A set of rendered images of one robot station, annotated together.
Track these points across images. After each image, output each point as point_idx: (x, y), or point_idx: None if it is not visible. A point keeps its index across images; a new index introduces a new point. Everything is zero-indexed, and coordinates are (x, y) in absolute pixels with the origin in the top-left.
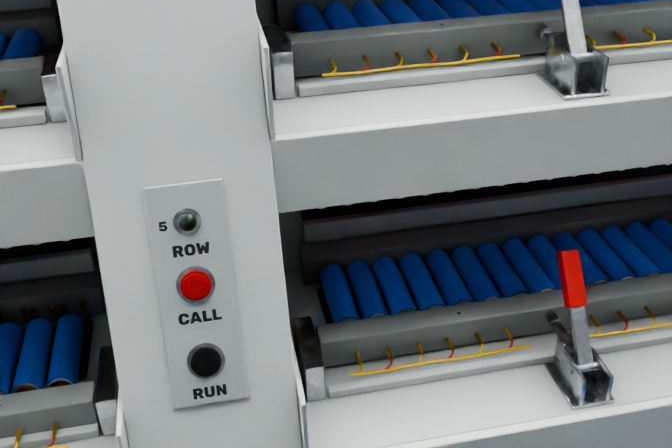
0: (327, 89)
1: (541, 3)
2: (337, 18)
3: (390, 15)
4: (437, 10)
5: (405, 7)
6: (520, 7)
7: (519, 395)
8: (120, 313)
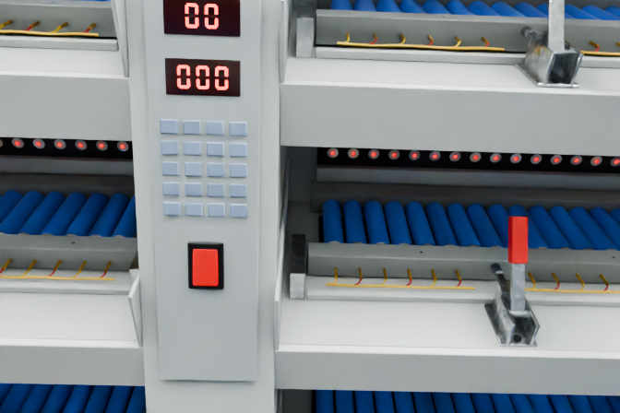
0: None
1: (479, 405)
2: (339, 398)
3: (375, 395)
4: (406, 405)
5: (386, 393)
6: (462, 411)
7: None
8: None
